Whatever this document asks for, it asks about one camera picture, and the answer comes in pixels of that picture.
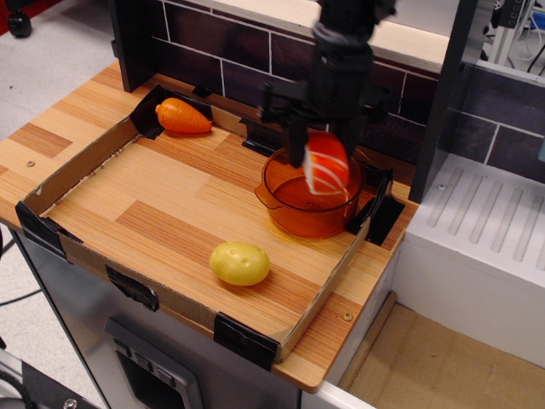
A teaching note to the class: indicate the black caster wheel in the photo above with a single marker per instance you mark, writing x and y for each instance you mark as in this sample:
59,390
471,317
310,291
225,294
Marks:
19,24

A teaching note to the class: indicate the grey toy oven front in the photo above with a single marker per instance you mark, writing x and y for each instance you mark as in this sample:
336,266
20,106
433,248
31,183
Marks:
155,379

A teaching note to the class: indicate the yellow toy potato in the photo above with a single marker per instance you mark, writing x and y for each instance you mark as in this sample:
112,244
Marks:
239,263

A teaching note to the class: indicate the orange transparent plastic pot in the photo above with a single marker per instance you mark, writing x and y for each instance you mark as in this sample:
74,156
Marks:
291,205

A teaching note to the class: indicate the orange toy carrot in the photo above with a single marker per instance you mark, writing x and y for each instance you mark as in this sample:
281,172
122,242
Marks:
178,116

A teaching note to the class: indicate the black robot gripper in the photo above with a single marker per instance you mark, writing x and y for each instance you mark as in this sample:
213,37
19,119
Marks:
337,91

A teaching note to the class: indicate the white toy sink drainboard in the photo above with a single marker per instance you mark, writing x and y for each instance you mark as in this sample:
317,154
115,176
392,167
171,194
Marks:
472,258

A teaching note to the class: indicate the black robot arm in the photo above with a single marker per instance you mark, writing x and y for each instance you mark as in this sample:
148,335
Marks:
348,23

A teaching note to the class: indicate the salmon nigiri sushi toy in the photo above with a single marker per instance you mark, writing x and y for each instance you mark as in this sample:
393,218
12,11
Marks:
325,164

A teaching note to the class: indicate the cardboard fence with black tape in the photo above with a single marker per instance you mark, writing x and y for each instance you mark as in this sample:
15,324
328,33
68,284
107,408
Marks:
146,209

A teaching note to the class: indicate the dark grey vertical post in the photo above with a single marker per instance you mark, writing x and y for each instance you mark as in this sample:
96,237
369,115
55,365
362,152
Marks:
433,148

